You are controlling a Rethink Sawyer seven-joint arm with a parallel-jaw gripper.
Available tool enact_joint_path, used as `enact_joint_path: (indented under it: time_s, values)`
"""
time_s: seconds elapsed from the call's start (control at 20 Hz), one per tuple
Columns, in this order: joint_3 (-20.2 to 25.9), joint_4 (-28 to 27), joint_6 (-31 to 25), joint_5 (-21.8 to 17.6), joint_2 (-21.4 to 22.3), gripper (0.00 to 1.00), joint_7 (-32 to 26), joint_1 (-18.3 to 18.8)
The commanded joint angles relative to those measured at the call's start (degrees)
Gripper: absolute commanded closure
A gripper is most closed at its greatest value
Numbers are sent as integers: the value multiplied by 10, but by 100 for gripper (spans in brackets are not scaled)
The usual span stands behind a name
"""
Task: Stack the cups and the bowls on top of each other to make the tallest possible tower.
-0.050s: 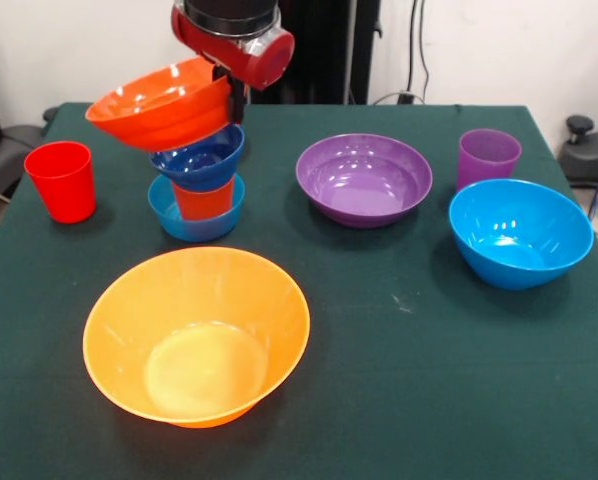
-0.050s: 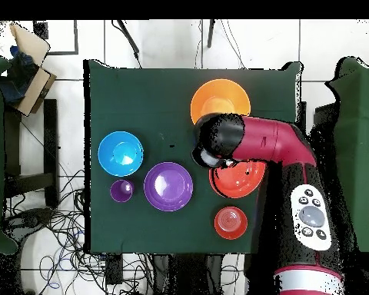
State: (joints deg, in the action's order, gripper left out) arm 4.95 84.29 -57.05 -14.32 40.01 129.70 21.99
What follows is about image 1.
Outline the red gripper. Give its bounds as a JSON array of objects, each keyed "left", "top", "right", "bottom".
[{"left": 171, "top": 4, "right": 296, "bottom": 125}]

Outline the wide orange bowl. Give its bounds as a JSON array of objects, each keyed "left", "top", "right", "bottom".
[{"left": 84, "top": 57, "right": 232, "bottom": 154}]

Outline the small dark blue bowl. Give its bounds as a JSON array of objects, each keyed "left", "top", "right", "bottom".
[{"left": 148, "top": 123, "right": 245, "bottom": 194}]

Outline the orange cup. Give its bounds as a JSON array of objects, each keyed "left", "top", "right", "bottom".
[{"left": 171, "top": 174, "right": 236, "bottom": 221}]

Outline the small light blue bowl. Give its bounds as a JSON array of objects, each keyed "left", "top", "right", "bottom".
[{"left": 147, "top": 173, "right": 246, "bottom": 243}]

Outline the purple bowl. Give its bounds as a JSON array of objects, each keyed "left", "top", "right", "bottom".
[{"left": 295, "top": 133, "right": 434, "bottom": 230}]

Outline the red cup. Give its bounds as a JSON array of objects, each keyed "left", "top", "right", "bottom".
[{"left": 23, "top": 140, "right": 98, "bottom": 225}]

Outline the black office chair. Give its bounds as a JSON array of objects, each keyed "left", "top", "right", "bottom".
[{"left": 0, "top": 62, "right": 48, "bottom": 201}]

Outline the large yellow bowl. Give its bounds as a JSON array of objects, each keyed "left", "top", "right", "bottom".
[{"left": 82, "top": 246, "right": 311, "bottom": 430}]

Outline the purple cup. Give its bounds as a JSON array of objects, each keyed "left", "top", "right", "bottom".
[{"left": 456, "top": 128, "right": 523, "bottom": 194}]

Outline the large light blue bowl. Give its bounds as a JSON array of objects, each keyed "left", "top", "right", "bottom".
[{"left": 447, "top": 178, "right": 595, "bottom": 292}]

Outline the dark green table cloth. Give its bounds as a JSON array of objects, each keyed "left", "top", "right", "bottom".
[{"left": 0, "top": 102, "right": 598, "bottom": 480}]

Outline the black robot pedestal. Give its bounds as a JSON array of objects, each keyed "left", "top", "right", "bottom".
[{"left": 208, "top": 0, "right": 380, "bottom": 106}]

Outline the black wall cable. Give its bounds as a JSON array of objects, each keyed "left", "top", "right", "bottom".
[
  {"left": 406, "top": 0, "right": 418, "bottom": 96},
  {"left": 417, "top": 0, "right": 431, "bottom": 105}
]

